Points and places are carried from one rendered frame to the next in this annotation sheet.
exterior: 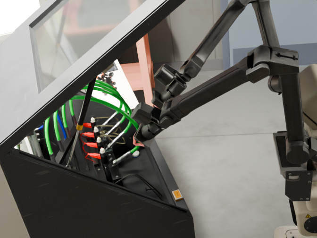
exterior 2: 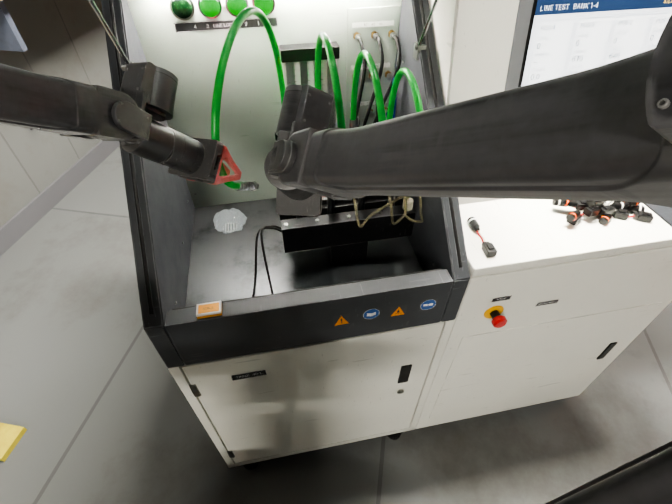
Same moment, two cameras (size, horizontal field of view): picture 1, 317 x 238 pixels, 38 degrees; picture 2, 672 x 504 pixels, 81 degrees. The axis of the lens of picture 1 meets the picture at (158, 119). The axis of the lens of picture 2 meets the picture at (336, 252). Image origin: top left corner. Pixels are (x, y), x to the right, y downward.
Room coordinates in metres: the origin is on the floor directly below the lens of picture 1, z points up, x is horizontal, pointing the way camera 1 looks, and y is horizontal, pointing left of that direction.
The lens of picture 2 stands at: (1.62, -0.52, 1.62)
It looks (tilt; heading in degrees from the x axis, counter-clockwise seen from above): 45 degrees down; 91
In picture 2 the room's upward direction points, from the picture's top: straight up
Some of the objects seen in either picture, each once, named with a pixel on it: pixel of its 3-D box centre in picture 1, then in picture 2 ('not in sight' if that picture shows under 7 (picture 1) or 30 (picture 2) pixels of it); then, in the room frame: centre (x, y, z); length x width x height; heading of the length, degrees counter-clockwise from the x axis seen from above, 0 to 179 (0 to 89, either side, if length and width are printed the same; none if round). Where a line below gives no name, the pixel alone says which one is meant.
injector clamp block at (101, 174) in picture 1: (105, 169); (345, 230); (1.64, 0.27, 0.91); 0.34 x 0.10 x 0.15; 12
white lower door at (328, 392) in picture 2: not in sight; (321, 403); (1.57, 0.00, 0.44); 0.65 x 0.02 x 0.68; 12
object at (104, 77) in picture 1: (107, 80); (603, 206); (2.27, 0.25, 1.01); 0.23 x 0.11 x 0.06; 12
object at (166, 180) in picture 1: (163, 177); (316, 316); (1.57, 0.01, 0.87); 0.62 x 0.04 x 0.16; 12
